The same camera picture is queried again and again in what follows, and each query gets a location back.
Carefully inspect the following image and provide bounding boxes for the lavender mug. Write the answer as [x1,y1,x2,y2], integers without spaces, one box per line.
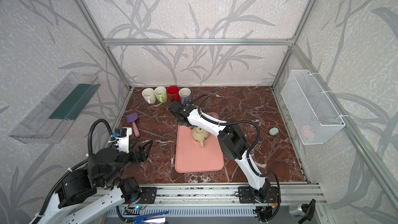
[178,88,192,105]

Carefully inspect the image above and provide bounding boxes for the red mug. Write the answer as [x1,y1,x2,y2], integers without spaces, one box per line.
[167,85,180,101]

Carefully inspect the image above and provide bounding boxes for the light green mug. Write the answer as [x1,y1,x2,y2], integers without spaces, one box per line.
[154,86,168,104]

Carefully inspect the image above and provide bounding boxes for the white mug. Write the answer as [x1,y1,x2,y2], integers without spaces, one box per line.
[142,88,157,105]

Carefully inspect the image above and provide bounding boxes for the pink plastic tray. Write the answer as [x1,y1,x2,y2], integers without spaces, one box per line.
[175,125,224,173]

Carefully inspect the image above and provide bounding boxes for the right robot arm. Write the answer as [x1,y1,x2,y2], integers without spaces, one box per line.
[169,102,281,204]

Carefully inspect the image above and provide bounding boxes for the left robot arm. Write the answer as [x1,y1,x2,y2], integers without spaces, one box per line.
[31,141,153,224]

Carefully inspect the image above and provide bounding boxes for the beige teapot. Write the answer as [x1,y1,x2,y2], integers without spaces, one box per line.
[192,127,209,148]

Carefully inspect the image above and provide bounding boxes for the purple spatula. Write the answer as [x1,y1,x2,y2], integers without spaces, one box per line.
[126,113,141,138]

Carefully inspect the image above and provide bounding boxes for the pale green soap bar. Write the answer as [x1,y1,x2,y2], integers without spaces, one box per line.
[268,127,279,136]

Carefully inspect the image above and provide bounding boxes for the pink item in basket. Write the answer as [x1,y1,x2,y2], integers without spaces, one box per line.
[301,125,315,140]

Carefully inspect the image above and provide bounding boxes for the silver black clamp device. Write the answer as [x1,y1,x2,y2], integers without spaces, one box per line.
[289,199,316,224]

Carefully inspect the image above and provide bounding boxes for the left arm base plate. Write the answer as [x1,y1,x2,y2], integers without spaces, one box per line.
[136,187,158,204]

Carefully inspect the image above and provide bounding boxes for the blue handled tool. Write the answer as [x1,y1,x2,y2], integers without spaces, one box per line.
[133,211,169,224]

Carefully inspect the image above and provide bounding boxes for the clear plastic wall shelf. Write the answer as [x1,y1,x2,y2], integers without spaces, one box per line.
[9,72,101,144]

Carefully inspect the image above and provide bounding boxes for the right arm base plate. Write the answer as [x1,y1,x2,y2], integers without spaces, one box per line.
[235,186,279,204]

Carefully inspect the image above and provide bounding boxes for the white wire basket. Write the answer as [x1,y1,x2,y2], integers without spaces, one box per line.
[282,69,346,145]

